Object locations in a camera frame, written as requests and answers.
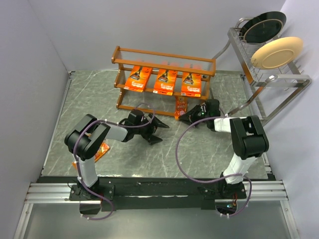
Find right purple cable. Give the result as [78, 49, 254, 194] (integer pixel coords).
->
[175, 113, 252, 218]

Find black base beam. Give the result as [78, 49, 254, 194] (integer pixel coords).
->
[69, 178, 248, 214]

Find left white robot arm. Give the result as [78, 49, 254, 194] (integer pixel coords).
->
[64, 109, 169, 200]

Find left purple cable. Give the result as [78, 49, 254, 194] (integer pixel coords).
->
[73, 103, 156, 222]

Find orange blister pack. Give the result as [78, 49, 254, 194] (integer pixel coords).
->
[71, 142, 110, 170]
[174, 96, 187, 120]

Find black plate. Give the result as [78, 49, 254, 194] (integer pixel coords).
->
[239, 11, 287, 44]

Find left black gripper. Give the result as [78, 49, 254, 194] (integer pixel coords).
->
[134, 113, 168, 144]

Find orange razor box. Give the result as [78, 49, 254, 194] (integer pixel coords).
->
[180, 72, 201, 97]
[124, 66, 153, 92]
[153, 69, 177, 96]

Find metal dish rack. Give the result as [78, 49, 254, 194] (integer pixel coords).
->
[213, 17, 312, 125]

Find orange wooden shelf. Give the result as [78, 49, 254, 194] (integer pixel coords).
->
[111, 46, 216, 118]

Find aluminium frame rail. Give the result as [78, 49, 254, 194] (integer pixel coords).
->
[19, 71, 299, 239]

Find purple cable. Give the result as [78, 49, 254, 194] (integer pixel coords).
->
[175, 113, 252, 218]
[73, 103, 156, 222]

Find beige plate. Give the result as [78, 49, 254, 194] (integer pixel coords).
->
[251, 36, 304, 70]

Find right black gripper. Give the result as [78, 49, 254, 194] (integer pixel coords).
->
[179, 104, 210, 127]

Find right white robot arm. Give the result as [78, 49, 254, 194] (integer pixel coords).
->
[178, 99, 269, 198]

